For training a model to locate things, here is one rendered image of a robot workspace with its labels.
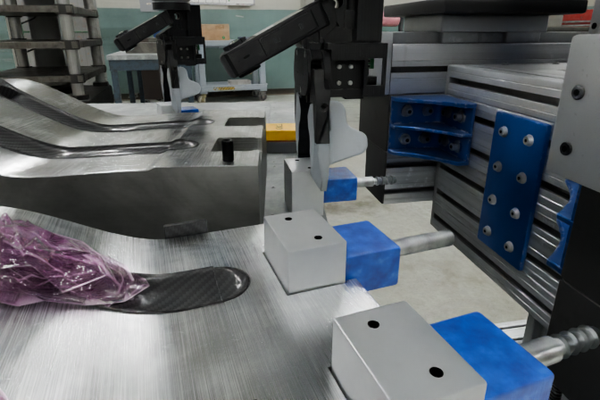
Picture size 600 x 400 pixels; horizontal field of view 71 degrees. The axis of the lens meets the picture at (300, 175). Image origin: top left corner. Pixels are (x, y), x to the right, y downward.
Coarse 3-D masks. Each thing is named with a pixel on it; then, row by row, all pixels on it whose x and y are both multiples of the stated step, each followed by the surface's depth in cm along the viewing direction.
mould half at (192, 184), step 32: (64, 96) 56; (32, 128) 44; (64, 128) 48; (192, 128) 48; (224, 128) 48; (256, 128) 48; (0, 160) 36; (32, 160) 38; (64, 160) 38; (96, 160) 38; (128, 160) 37; (160, 160) 36; (192, 160) 36; (256, 160) 36; (0, 192) 34; (32, 192) 35; (64, 192) 35; (96, 192) 35; (128, 192) 35; (160, 192) 35; (192, 192) 35; (224, 192) 35; (256, 192) 36; (96, 224) 36; (128, 224) 36; (160, 224) 36; (224, 224) 36; (256, 224) 37
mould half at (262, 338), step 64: (128, 256) 26; (192, 256) 28; (256, 256) 28; (0, 320) 17; (64, 320) 19; (128, 320) 21; (192, 320) 21; (256, 320) 21; (320, 320) 21; (0, 384) 14; (64, 384) 16; (128, 384) 17; (192, 384) 18; (256, 384) 18; (320, 384) 18
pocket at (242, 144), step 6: (222, 138) 44; (228, 138) 44; (234, 138) 44; (240, 138) 44; (246, 138) 44; (252, 138) 44; (258, 138) 44; (216, 144) 42; (234, 144) 44; (240, 144) 44; (246, 144) 44; (252, 144) 44; (258, 144) 44; (216, 150) 42; (234, 150) 44; (240, 150) 44; (246, 150) 44; (252, 150) 44
